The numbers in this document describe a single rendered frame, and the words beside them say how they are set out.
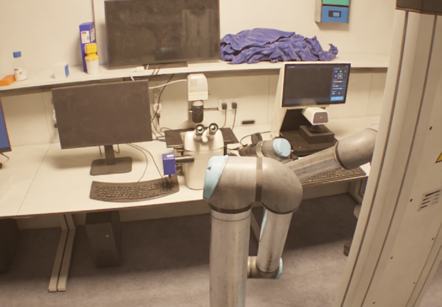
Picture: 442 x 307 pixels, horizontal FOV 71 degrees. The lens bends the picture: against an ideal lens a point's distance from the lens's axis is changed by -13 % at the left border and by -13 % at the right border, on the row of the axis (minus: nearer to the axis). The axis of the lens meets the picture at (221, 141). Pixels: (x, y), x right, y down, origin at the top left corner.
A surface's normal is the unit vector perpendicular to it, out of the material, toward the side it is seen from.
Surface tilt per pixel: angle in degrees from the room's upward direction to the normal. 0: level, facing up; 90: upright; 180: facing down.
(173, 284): 0
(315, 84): 93
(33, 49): 90
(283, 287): 0
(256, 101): 90
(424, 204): 90
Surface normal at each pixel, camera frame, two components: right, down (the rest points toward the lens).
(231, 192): -0.01, 0.29
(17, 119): 0.21, 0.41
